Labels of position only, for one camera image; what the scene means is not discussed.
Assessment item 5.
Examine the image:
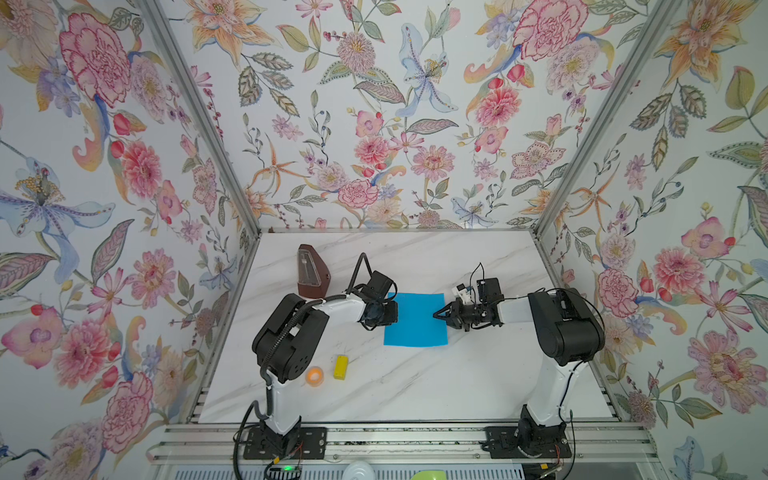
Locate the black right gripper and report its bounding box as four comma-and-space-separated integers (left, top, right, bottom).
435, 299, 488, 331

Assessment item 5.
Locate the blue square paper sheet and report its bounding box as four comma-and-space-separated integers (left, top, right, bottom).
384, 293, 448, 348

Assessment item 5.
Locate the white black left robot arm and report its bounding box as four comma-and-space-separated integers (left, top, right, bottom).
252, 271, 398, 435

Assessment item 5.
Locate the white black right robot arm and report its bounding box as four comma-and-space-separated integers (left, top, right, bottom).
433, 278, 605, 451

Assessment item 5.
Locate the yellow cylinder block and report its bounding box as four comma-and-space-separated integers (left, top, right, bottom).
333, 355, 349, 380

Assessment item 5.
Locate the brown wooden metronome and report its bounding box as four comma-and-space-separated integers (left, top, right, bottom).
297, 244, 331, 299

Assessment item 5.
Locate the orange tape roll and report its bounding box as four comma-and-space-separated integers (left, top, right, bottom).
305, 366, 325, 388

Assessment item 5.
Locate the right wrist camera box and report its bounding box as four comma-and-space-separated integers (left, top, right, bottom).
453, 284, 473, 302

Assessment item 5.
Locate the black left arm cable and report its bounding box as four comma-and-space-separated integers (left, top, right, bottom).
346, 252, 373, 295

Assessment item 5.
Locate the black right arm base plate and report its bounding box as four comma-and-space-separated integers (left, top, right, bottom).
480, 423, 572, 460

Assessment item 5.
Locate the white round object below rail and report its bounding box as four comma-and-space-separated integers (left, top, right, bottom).
342, 460, 376, 480

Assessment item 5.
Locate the green object below rail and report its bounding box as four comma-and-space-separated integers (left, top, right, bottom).
411, 470, 447, 480

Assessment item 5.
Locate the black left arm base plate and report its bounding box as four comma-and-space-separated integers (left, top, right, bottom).
242, 425, 328, 460

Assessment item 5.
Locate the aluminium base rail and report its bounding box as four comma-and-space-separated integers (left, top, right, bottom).
147, 421, 658, 465

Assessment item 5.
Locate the aluminium frame corner post right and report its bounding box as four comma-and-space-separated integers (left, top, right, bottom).
533, 0, 682, 238

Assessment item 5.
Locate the aluminium frame corner post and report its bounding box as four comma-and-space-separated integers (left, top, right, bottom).
134, 0, 262, 238
533, 0, 682, 238

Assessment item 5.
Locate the aluminium frame corner post left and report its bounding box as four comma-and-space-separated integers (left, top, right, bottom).
134, 0, 262, 238

